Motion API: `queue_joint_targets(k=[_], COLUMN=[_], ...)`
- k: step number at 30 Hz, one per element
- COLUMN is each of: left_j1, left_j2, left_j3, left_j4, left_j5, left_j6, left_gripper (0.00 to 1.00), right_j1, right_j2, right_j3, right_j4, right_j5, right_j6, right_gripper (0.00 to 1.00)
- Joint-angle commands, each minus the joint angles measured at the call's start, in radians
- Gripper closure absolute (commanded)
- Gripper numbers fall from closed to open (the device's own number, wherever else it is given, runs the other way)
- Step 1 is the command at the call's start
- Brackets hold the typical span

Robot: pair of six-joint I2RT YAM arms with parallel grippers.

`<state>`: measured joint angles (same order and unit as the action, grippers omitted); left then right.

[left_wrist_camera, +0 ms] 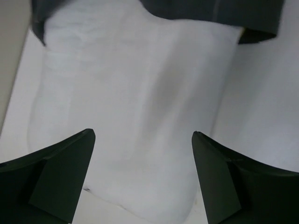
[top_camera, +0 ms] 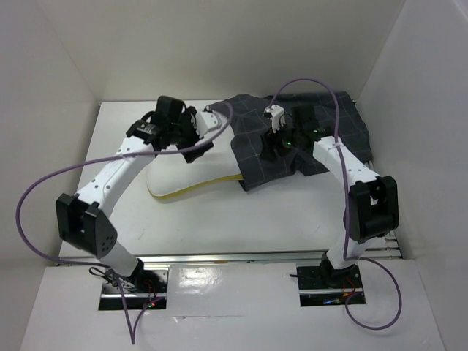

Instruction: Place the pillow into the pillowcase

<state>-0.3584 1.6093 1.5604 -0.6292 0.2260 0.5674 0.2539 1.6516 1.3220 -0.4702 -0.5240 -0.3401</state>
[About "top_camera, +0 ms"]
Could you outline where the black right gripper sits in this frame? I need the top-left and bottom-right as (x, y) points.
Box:
(260, 118), (302, 163)

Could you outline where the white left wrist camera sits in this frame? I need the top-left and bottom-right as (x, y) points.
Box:
(195, 111), (222, 136)

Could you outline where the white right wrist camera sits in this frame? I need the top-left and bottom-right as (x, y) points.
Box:
(263, 105), (286, 133)

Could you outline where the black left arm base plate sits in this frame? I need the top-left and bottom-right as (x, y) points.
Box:
(88, 267), (169, 311)

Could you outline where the white pillow with yellow edge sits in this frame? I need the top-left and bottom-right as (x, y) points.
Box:
(146, 146), (243, 200)

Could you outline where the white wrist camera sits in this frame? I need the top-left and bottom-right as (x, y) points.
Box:
(263, 105), (286, 133)
(195, 111), (222, 136)

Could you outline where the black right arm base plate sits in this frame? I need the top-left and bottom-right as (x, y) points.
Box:
(289, 265), (366, 307)

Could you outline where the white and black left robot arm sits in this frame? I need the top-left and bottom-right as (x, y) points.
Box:
(56, 96), (222, 292)

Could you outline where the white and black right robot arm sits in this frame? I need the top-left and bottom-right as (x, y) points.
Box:
(260, 105), (399, 287)

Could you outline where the aluminium frame rail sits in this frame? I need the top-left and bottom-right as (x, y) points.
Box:
(56, 226), (403, 266)

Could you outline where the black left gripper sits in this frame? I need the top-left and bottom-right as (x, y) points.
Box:
(170, 107), (214, 163)

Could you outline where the dark grey checked pillowcase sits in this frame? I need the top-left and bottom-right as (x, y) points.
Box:
(208, 91), (373, 192)

